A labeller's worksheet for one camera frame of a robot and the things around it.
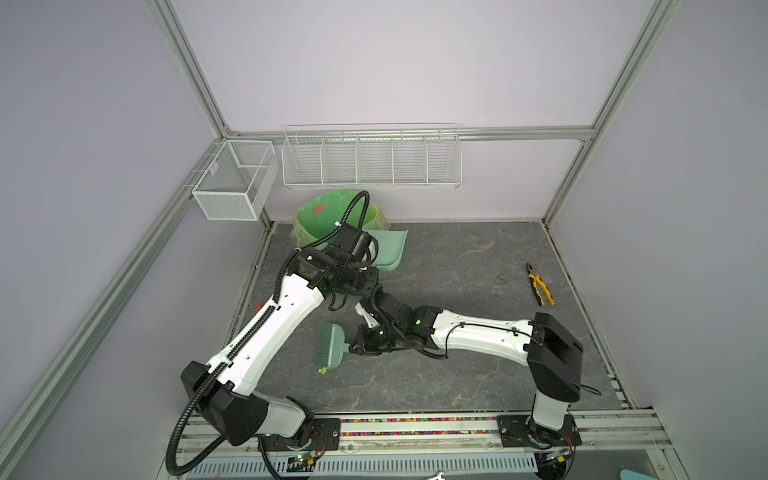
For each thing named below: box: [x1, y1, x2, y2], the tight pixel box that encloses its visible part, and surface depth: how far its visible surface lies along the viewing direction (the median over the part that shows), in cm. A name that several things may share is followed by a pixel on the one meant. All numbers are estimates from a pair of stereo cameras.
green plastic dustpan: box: [362, 229, 408, 271], surface depth 80 cm
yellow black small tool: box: [526, 262, 556, 307], surface depth 101 cm
